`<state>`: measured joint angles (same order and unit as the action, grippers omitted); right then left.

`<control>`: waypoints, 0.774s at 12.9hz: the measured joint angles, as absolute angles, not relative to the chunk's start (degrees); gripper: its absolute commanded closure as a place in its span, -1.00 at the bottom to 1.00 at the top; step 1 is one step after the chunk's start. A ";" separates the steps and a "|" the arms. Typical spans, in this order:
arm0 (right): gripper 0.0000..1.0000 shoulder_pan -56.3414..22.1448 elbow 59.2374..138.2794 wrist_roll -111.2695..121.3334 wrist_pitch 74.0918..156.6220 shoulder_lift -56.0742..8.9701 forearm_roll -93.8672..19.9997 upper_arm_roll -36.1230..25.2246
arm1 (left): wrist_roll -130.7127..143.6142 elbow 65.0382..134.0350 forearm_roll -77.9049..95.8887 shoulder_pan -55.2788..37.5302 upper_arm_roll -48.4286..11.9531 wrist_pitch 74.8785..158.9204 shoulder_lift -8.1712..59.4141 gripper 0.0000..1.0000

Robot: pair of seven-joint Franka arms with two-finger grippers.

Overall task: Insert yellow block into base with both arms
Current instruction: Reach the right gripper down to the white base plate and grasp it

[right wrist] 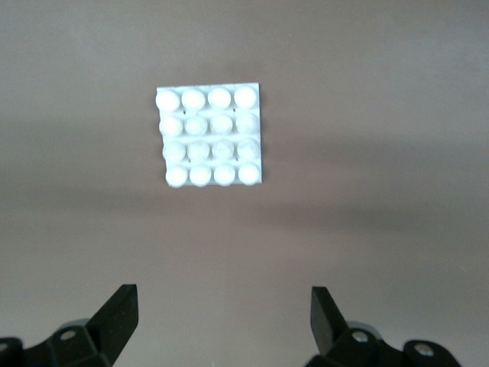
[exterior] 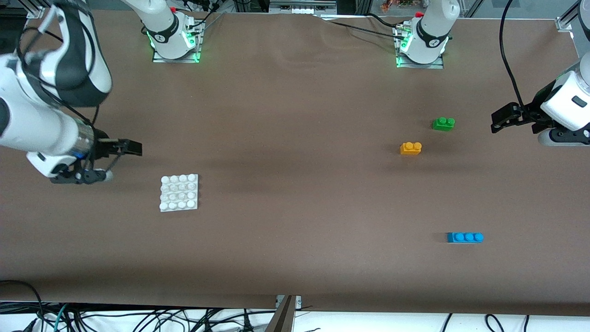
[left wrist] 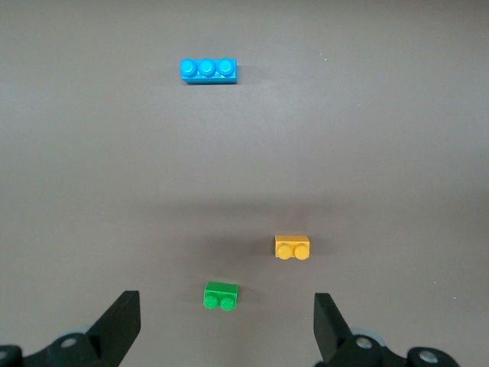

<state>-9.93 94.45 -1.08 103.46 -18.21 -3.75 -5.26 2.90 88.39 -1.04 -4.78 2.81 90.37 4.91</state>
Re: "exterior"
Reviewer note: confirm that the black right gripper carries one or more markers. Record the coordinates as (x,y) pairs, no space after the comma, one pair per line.
(102,146)

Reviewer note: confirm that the blue three-stud block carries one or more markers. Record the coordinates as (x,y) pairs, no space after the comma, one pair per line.
(464,238)

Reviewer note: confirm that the silver table bracket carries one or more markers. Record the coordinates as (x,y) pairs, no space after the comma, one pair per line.
(297,300)

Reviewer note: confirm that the colourful toy pile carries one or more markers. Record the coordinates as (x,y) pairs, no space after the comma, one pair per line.
(396,4)

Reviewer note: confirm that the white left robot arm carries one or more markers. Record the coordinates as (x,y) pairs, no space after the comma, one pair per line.
(428,37)

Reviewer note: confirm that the green two-stud block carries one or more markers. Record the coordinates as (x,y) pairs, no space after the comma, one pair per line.
(443,123)

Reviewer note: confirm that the white power strip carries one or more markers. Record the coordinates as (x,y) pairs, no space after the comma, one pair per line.
(302,7)

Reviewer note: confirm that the dark table support post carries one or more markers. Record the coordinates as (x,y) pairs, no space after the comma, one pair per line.
(282,318)

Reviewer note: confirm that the white studded base plate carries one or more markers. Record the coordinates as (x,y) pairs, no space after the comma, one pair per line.
(179,192)

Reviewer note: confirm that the yellow two-stud block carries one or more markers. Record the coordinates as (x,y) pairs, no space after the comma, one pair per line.
(410,148)

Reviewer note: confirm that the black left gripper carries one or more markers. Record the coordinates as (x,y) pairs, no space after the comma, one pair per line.
(528,112)

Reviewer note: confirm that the aluminium frame profile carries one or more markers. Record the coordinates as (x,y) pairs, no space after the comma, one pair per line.
(34,8)
(561,24)

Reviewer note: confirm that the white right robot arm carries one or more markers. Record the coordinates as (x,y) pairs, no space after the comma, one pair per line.
(161,27)

